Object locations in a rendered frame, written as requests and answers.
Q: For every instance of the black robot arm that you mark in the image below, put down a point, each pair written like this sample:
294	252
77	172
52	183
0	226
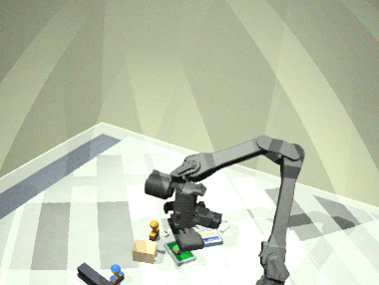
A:
197	167

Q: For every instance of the orange rubber stamp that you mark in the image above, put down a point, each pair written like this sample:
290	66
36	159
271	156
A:
156	231

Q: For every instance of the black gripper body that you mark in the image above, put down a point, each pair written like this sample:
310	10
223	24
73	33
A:
189	239

